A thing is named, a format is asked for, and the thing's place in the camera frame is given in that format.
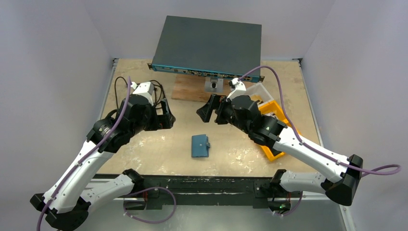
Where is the blue card holder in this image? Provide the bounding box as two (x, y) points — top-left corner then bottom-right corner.
(191, 134), (211, 158)

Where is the white plastic bin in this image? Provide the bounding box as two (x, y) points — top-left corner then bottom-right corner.
(245, 82), (274, 106)

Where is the yellow bin middle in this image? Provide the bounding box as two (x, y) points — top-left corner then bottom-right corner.
(258, 100), (289, 124)

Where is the yellow bin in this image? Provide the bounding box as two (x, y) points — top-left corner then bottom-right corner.
(258, 100), (289, 124)
(259, 119), (302, 163)

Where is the wooden board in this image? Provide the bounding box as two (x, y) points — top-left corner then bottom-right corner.
(171, 75), (231, 103)

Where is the yellow bin front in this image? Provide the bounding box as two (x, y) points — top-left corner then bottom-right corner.
(259, 119), (302, 163)

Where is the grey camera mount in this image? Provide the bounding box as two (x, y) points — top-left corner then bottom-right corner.
(204, 77), (224, 93)

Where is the black coiled cable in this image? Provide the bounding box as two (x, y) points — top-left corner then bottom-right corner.
(114, 76), (167, 112)

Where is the grey network switch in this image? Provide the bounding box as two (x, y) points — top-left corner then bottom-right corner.
(148, 15), (264, 83)

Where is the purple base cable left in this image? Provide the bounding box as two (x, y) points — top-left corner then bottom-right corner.
(122, 187), (177, 224)

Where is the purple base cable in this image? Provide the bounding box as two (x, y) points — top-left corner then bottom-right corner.
(272, 191), (305, 218)
(122, 187), (177, 224)

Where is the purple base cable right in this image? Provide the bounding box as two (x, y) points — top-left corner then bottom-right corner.
(272, 191), (305, 218)

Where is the aluminium frame rail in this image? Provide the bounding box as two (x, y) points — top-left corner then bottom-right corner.
(89, 178), (329, 205)

